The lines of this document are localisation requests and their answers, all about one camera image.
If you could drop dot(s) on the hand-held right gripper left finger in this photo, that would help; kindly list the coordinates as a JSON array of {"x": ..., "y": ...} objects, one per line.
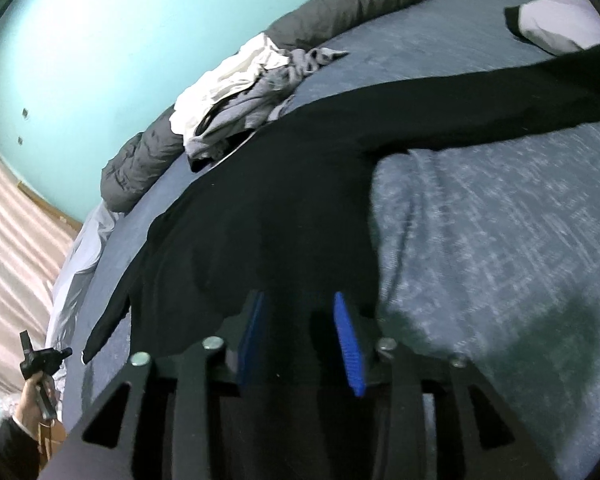
[{"x": 252, "y": 335}]

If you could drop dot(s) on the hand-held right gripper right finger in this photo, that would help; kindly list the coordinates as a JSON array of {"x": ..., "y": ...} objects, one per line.
[{"x": 347, "y": 345}]

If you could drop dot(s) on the black sweater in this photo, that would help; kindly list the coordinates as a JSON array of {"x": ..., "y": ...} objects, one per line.
[{"x": 280, "y": 185}]

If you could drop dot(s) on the person's left forearm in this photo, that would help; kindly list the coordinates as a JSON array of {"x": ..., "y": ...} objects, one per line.
[{"x": 10, "y": 445}]

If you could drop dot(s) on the person's left hand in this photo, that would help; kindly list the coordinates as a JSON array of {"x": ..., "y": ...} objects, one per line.
[{"x": 30, "y": 400}]

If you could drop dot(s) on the cardboard box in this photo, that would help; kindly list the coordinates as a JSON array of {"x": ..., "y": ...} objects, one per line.
[{"x": 52, "y": 442}]

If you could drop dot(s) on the pink striped curtain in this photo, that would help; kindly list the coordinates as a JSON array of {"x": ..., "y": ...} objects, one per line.
[{"x": 15, "y": 260}]

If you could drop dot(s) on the light grey sheet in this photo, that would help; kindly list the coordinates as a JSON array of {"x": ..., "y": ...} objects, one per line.
[{"x": 80, "y": 260}]

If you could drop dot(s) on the wooden ledge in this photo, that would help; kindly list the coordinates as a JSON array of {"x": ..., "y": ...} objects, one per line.
[{"x": 50, "y": 207}]

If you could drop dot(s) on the bed with blue sheet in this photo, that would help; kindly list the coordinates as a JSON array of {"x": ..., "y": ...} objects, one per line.
[{"x": 480, "y": 235}]

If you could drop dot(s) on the grey garment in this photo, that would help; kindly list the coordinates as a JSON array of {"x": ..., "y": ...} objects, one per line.
[{"x": 240, "y": 110}]

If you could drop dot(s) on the white garment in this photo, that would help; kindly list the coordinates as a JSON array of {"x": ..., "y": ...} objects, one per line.
[{"x": 215, "y": 90}]

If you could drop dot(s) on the folded lavender garment black cuff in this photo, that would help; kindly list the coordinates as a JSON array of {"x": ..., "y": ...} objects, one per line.
[{"x": 565, "y": 25}]

